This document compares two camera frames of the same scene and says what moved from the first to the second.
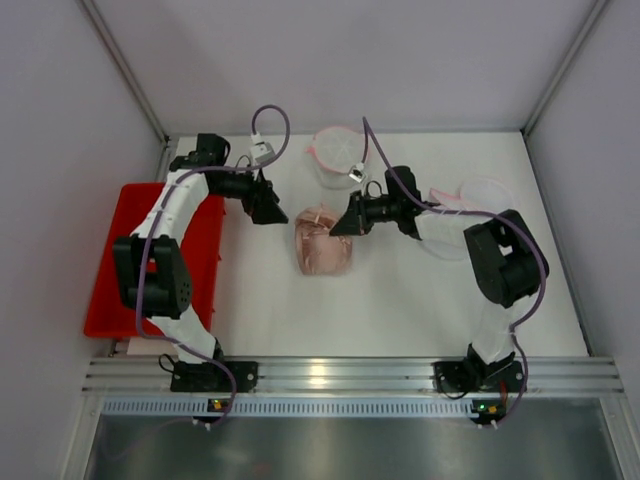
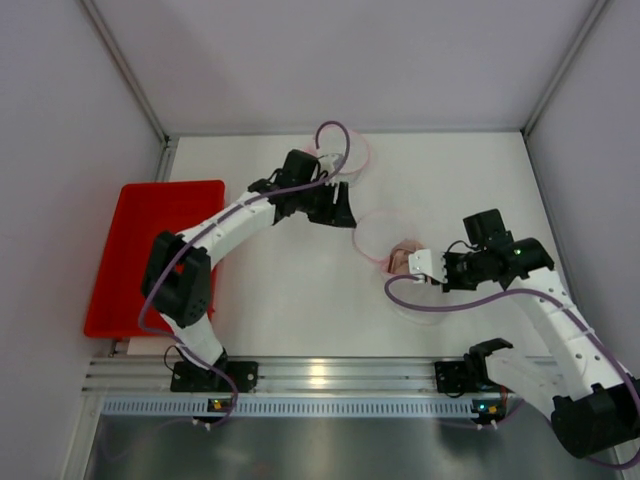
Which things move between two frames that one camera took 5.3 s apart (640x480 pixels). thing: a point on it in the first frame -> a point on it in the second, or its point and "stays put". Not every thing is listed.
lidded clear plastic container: x=336 y=151 stays put
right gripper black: x=360 y=211 -> x=447 y=273
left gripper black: x=258 y=194 -> x=329 y=206
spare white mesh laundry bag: x=443 y=234 -> x=375 y=232
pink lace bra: x=319 y=252 -> x=399 y=258
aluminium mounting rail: x=146 y=375 stays put
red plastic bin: x=133 y=206 stays put
